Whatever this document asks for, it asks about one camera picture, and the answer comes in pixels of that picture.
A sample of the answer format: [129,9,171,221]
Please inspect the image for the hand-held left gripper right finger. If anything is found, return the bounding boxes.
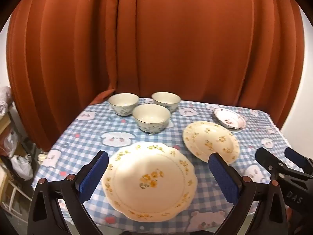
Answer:
[209,152,288,235]

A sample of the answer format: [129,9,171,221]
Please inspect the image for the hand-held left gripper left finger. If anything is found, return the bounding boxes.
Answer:
[27,150,109,235]

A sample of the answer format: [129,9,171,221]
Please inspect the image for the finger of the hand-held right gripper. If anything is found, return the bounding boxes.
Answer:
[255,147,306,177]
[285,147,313,175]

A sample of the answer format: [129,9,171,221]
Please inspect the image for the cream floral scalloped plate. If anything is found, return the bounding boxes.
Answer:
[183,121,240,165]
[101,141,198,222]

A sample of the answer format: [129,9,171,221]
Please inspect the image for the small white red-rimmed plate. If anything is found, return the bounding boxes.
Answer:
[213,107,247,131]

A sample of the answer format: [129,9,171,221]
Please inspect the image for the white floral ceramic bowl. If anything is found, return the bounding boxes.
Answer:
[108,93,139,116]
[132,103,171,135]
[151,92,182,113]

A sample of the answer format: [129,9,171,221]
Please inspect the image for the blue checked cartoon tablecloth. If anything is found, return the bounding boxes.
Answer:
[32,97,297,230]

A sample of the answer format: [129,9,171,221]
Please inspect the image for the clear plastic bag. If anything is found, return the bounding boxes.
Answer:
[10,155,34,181]
[3,131,19,157]

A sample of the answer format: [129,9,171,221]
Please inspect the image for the wooden shelf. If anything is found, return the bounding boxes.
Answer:
[0,104,40,217]

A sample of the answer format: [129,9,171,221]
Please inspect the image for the grey cloth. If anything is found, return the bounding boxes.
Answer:
[0,86,13,116]

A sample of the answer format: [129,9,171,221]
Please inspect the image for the orange curtain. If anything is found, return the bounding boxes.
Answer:
[6,0,305,152]

